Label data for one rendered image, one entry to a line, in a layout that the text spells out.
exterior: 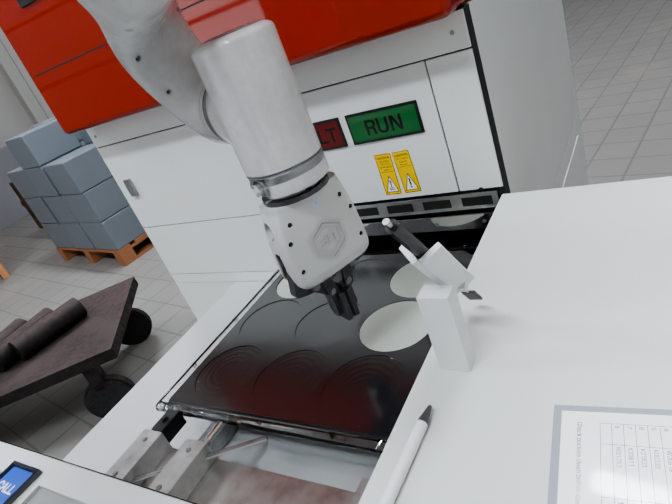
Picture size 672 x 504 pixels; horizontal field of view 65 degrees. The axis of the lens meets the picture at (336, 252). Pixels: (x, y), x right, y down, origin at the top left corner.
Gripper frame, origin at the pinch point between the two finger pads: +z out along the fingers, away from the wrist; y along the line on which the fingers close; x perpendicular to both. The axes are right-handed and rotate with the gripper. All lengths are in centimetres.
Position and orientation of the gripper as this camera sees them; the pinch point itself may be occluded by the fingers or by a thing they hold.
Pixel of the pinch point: (342, 300)
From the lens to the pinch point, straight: 63.2
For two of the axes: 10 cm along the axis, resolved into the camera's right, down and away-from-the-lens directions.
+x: -5.6, -2.0, 8.1
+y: 7.6, -5.2, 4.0
